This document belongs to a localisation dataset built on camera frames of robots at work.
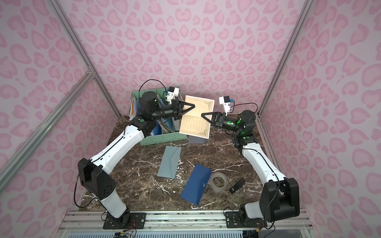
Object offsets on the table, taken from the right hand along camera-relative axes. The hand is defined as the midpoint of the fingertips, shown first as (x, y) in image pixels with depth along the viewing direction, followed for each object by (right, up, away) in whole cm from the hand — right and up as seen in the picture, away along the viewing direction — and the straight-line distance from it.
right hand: (201, 118), depth 65 cm
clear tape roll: (+11, -36, +21) cm, 43 cm away
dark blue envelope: (-2, -36, +19) cm, 41 cm away
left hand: (-3, +5, -1) cm, 6 cm away
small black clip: (+21, -37, +19) cm, 47 cm away
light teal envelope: (-18, -25, +26) cm, 40 cm away
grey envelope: (-4, -13, +39) cm, 42 cm away
